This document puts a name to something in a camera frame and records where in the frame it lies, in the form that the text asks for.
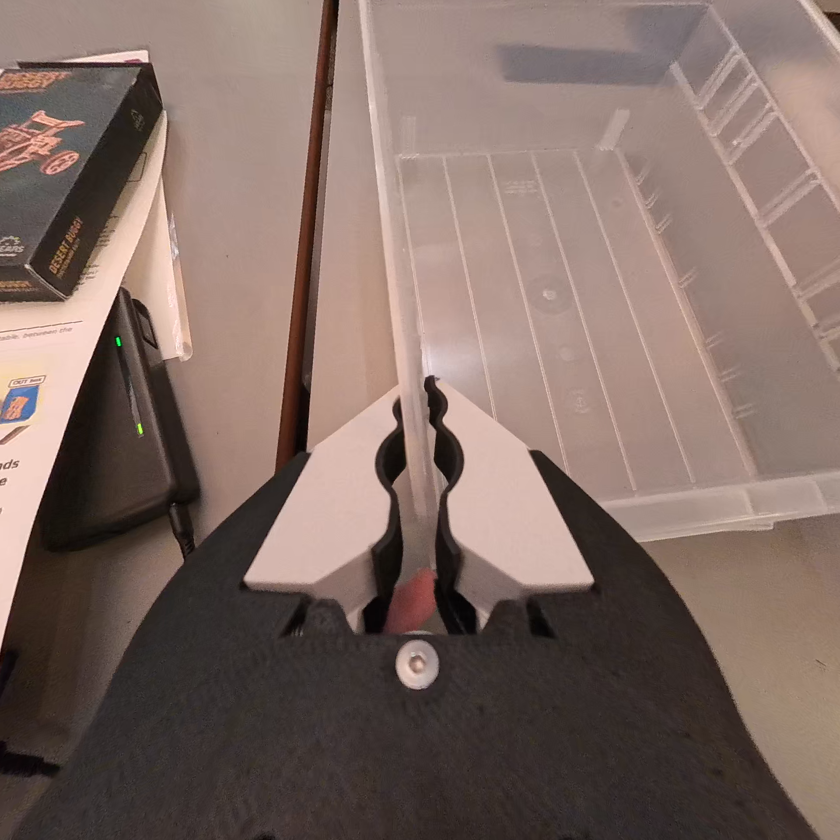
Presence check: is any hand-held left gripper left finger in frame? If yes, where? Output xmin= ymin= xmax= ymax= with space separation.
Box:
xmin=241 ymin=386 xmax=406 ymax=636

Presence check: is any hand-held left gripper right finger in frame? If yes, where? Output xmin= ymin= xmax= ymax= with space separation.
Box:
xmin=423 ymin=374 xmax=596 ymax=636

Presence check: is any large clear plastic bin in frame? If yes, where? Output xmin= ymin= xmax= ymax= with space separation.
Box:
xmin=357 ymin=0 xmax=840 ymax=595

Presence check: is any person's left hand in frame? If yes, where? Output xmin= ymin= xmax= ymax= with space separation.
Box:
xmin=386 ymin=570 xmax=438 ymax=635

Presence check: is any black power bank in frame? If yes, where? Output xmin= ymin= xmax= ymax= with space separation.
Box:
xmin=38 ymin=287 xmax=201 ymax=553

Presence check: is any brown narrow strip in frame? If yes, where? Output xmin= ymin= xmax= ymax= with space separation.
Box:
xmin=276 ymin=0 xmax=339 ymax=470

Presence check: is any black model kit box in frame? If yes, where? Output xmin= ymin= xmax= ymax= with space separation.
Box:
xmin=0 ymin=62 xmax=164 ymax=303

